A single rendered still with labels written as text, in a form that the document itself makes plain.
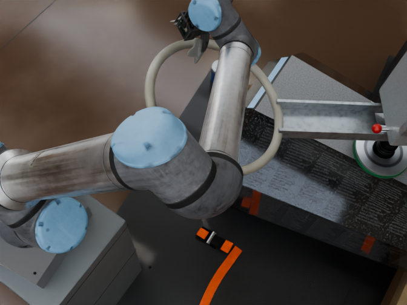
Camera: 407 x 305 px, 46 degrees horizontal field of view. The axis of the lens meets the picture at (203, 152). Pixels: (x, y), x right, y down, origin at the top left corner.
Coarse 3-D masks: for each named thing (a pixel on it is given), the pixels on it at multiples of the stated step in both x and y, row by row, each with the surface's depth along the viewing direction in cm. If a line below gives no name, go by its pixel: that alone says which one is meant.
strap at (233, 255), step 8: (232, 256) 246; (224, 264) 244; (232, 264) 244; (216, 272) 242; (224, 272) 243; (216, 280) 241; (208, 288) 239; (216, 288) 239; (208, 296) 237; (200, 304) 235; (208, 304) 235
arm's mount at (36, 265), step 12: (84, 204) 157; (0, 240) 139; (0, 252) 139; (12, 252) 141; (24, 252) 144; (36, 252) 146; (48, 252) 149; (12, 264) 141; (24, 264) 144; (36, 264) 146; (48, 264) 149; (24, 276) 144; (36, 276) 146; (48, 276) 154
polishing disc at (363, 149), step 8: (360, 144) 182; (368, 144) 182; (360, 152) 180; (368, 152) 180; (400, 152) 181; (360, 160) 179; (368, 160) 179; (376, 160) 179; (384, 160) 179; (392, 160) 180; (400, 160) 180; (368, 168) 178; (376, 168) 178; (384, 168) 178; (392, 168) 178; (400, 168) 178
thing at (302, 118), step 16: (288, 112) 163; (304, 112) 163; (320, 112) 164; (336, 112) 164; (352, 112) 165; (368, 112) 165; (288, 128) 155; (304, 128) 161; (320, 128) 161; (336, 128) 162; (352, 128) 162; (368, 128) 163
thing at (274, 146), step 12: (168, 48) 149; (180, 48) 153; (216, 48) 160; (156, 60) 146; (156, 72) 144; (252, 72) 164; (264, 84) 163; (276, 96) 162; (276, 108) 160; (276, 120) 159; (276, 132) 156; (276, 144) 153; (264, 156) 150; (252, 168) 145
